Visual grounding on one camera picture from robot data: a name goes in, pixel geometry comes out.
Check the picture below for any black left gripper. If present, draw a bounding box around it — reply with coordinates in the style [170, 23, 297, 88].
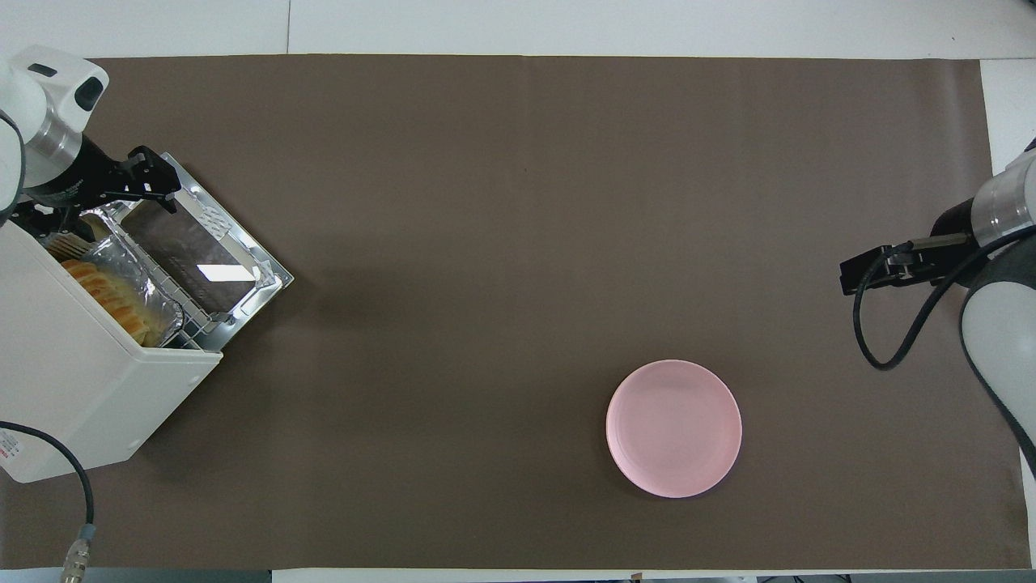
[19, 136, 181, 214]

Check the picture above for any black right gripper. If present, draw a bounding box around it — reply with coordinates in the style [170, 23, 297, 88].
[839, 198, 984, 297]

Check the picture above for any aluminium foil baking tray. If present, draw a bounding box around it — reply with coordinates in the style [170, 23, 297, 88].
[47, 204, 186, 348]

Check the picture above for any golden twisted bread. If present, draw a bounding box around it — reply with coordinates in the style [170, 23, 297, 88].
[60, 258, 156, 346]

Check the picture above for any chrome glass oven door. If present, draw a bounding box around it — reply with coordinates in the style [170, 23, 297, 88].
[105, 152, 295, 351]

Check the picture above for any white toaster oven body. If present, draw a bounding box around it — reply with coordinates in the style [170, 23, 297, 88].
[0, 206, 223, 484]

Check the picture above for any pink round plate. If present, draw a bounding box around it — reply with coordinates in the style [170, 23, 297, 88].
[606, 360, 742, 499]

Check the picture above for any brown paper table mat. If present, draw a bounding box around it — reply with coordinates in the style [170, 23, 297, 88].
[0, 55, 1033, 572]

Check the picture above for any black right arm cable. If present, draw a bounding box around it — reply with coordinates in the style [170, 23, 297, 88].
[851, 225, 1036, 372]

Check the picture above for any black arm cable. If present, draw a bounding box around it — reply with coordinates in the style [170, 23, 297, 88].
[851, 225, 1036, 372]
[0, 420, 97, 583]

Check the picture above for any metal wire oven rack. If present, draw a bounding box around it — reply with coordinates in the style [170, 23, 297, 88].
[49, 212, 223, 351]

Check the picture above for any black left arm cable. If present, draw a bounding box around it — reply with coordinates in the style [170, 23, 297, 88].
[0, 420, 97, 583]

